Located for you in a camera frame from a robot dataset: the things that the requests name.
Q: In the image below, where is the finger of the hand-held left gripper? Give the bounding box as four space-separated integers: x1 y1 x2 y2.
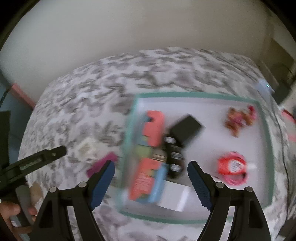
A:
3 146 67 183
0 111 11 169

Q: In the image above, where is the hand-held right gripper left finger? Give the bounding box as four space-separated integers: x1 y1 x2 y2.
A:
35 160 115 241

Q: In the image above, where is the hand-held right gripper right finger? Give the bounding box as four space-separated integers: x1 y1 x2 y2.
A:
187 160 271 241

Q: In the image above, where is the purple lighter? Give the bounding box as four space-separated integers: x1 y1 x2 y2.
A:
87 152 119 178

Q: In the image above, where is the white charger cube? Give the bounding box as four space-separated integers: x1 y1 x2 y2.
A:
158 181 191 212

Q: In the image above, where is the pink kids watch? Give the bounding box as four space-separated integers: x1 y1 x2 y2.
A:
217 151 249 186

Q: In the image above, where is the black toy car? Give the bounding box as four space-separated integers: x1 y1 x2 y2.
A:
164 134 184 179

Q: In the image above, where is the pink blue toy block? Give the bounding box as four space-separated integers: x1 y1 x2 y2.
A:
135 111 165 159
128 159 168 204

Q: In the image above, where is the cream plug adapter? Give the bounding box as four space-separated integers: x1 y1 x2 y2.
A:
76 138 96 161

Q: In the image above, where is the black charger cube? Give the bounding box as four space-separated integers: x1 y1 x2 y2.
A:
170 115 203 145

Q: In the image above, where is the teal rimmed white tray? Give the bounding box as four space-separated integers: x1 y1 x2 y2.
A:
117 91 274 225

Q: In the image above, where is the toy puppy with pink helmet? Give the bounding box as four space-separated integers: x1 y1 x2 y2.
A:
225 105 257 137

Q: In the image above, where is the person's left hand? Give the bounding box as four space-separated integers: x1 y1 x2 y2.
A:
0 201 38 235

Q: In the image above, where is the dark teal cabinet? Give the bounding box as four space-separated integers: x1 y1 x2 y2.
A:
0 81 33 149

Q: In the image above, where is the pink board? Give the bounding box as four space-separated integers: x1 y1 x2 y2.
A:
10 83 36 109

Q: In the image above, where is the grey floral bedspread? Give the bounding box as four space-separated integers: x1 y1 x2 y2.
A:
20 47 293 241

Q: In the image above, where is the small white device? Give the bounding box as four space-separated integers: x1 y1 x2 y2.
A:
256 79 275 95

